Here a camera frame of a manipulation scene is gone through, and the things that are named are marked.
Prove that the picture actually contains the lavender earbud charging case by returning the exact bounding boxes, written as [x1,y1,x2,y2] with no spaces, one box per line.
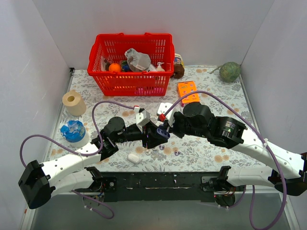
[156,128,170,139]

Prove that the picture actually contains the orange fruit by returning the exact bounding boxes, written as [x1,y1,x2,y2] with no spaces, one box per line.
[108,63,121,72]

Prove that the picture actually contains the dark green toy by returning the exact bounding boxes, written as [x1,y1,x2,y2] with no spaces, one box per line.
[119,60,131,72]

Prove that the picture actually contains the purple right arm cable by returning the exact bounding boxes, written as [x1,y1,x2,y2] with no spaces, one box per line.
[165,90,287,230]

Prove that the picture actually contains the white pump bottle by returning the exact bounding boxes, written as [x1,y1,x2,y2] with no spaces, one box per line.
[156,62,165,72]

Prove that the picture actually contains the floral patterned table mat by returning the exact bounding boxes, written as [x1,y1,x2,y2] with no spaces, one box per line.
[70,66,260,172]

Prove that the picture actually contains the beige paper roll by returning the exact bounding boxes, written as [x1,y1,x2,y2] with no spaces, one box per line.
[62,90,87,116]

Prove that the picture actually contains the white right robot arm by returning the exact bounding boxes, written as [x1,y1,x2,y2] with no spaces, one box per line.
[157,102,307,196]

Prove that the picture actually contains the green melon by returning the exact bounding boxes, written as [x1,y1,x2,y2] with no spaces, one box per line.
[209,62,241,83]

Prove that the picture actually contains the blue wrapped tissue roll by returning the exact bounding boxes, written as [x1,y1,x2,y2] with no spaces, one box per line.
[60,120,90,148]

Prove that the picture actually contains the red plastic shopping basket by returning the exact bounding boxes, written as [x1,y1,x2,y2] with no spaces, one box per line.
[87,33,175,96]

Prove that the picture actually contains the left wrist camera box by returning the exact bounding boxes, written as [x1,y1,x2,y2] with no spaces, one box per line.
[133,106,150,132]

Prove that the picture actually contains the grey crumpled bag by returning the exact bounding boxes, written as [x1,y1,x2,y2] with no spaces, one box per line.
[125,48,151,72]

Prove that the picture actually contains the brown jar with label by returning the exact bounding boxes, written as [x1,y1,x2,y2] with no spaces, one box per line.
[171,53,185,79]

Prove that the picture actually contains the orange snack box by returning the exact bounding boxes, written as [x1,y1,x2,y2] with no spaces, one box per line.
[177,81,200,107]

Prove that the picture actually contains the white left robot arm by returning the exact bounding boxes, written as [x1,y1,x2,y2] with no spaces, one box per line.
[18,114,170,209]

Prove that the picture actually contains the white earbud charging case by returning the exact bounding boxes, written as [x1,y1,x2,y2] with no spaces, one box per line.
[127,153,141,164]

